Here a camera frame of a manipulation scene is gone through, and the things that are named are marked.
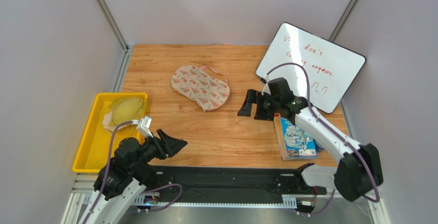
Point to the beige bra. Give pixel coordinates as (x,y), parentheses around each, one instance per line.
(109,123)

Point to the blue illustrated book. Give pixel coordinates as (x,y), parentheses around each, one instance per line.
(288,153)

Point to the whiteboard with red writing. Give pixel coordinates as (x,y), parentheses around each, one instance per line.
(313,66)

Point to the yellow bra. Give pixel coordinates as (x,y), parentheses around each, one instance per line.
(128,108)

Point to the floral mesh laundry bag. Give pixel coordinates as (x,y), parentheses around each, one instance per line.
(208,92)

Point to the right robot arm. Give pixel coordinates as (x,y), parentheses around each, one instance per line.
(358,170)

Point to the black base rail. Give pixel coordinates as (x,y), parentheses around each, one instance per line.
(233,185)

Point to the yellow plastic bin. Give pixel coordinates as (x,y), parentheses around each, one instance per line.
(93,149)

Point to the teal charger with cable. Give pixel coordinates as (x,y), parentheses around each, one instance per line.
(297,138)

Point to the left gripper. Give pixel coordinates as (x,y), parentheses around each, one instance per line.
(167,146)

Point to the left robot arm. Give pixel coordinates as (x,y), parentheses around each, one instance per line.
(128,174)

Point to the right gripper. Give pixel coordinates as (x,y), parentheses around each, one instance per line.
(258,104)

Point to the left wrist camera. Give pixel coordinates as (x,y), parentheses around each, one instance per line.
(143,126)

